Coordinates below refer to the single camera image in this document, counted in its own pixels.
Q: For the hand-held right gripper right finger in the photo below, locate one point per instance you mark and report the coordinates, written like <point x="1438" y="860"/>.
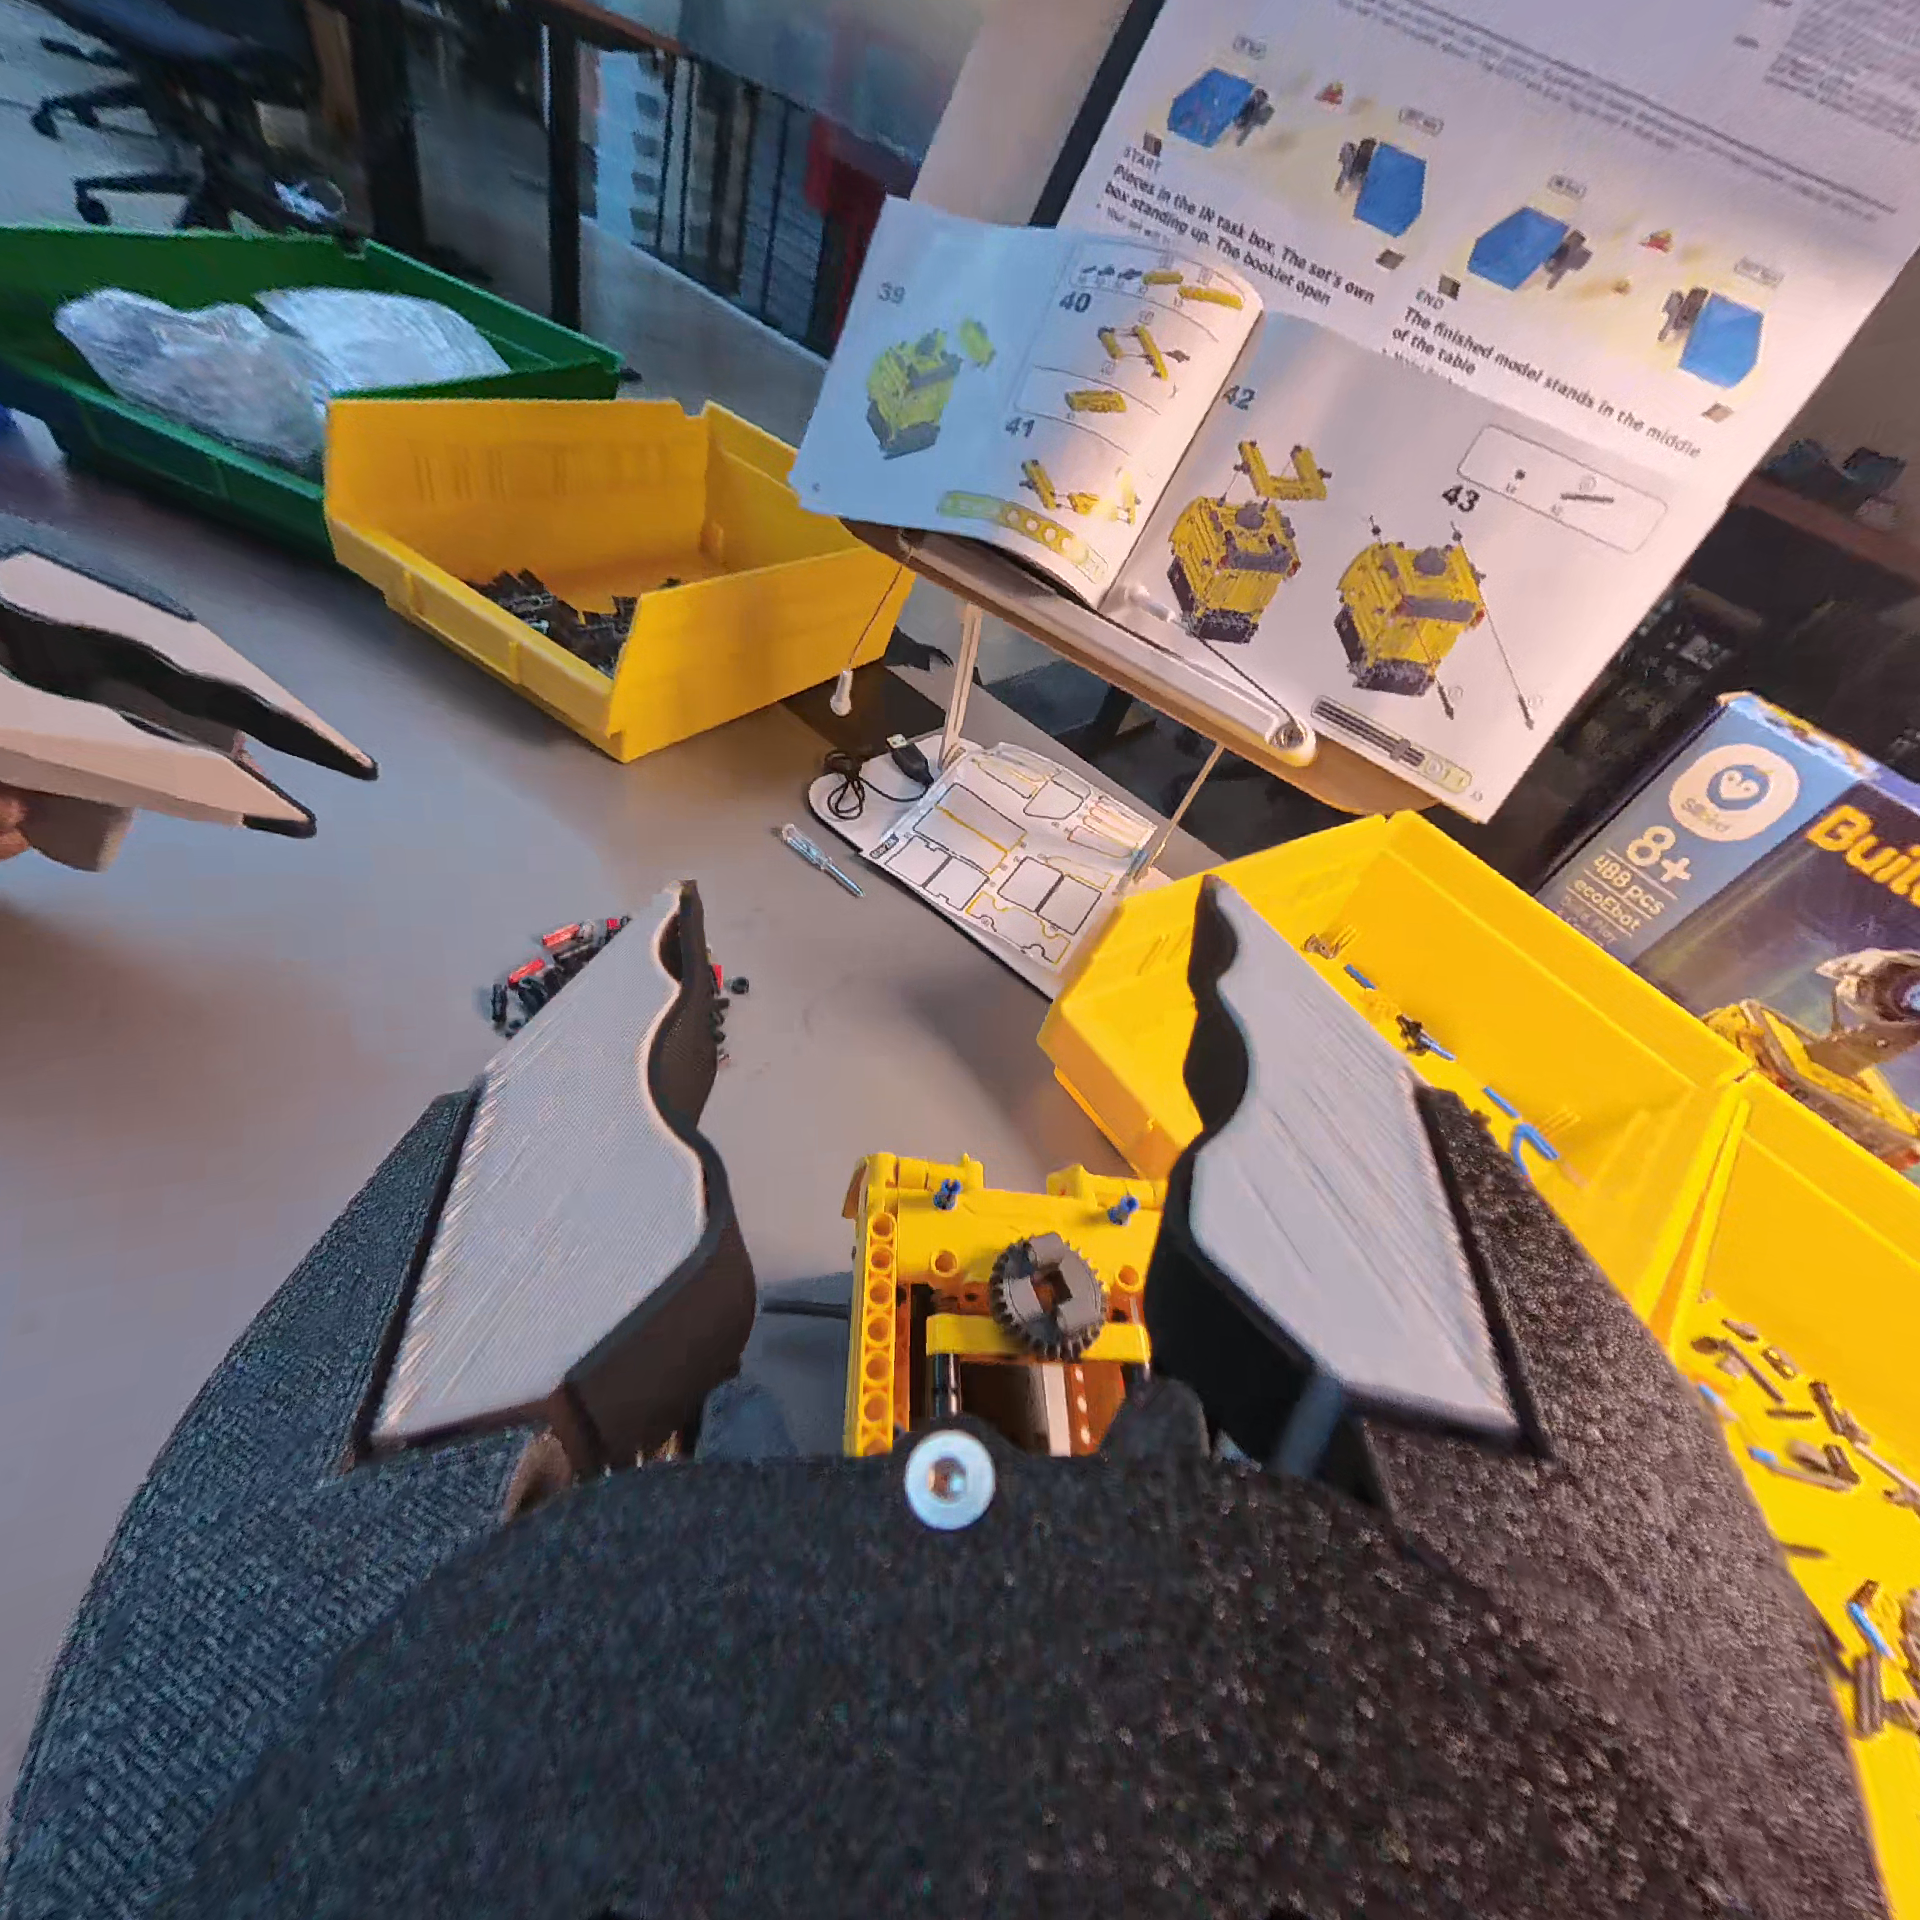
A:
<point x="1336" y="1200"/>

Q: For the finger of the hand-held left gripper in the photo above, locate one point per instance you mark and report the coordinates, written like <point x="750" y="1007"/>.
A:
<point x="164" y="638"/>
<point x="136" y="765"/>

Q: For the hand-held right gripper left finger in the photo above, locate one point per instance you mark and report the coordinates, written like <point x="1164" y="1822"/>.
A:
<point x="569" y="1230"/>

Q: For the yellow brick robot model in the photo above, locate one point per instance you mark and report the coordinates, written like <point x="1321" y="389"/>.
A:
<point x="900" y="1277"/>

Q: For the instruction booklet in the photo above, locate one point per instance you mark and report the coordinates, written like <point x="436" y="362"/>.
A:
<point x="1348" y="452"/>

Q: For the grey desk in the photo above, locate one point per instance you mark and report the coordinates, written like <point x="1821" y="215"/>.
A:
<point x="300" y="975"/>

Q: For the printed task instruction sheet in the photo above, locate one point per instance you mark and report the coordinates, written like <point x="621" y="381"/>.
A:
<point x="1574" y="135"/>

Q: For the person's left hand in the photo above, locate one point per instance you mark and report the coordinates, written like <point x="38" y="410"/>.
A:
<point x="10" y="829"/>

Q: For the crumpled clear plastic bag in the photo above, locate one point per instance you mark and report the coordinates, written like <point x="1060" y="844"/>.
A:
<point x="180" y="368"/>

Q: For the pile of small connector pins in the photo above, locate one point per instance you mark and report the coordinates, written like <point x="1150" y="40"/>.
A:
<point x="547" y="962"/>

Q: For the yellow plastic parts bin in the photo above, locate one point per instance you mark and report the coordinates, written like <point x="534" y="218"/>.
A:
<point x="1800" y="1245"/>
<point x="1574" y="1036"/>
<point x="509" y="482"/>

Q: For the flat bubble wrap bag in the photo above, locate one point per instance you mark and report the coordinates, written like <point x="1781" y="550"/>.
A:
<point x="404" y="347"/>

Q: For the green plastic bin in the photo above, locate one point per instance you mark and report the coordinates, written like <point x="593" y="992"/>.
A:
<point x="164" y="252"/>

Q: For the heap of black brick parts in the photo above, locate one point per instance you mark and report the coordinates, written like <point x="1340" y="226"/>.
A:
<point x="579" y="622"/>

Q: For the black office chair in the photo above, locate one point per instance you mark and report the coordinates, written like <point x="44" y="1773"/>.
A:
<point x="225" y="149"/>

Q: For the robot kit box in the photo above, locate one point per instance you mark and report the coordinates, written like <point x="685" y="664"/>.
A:
<point x="1770" y="931"/>

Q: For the scattered black grey brick pieces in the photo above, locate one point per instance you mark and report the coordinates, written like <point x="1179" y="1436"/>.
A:
<point x="1821" y="1411"/>

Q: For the background work table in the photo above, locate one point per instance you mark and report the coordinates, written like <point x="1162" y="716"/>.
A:
<point x="564" y="181"/>

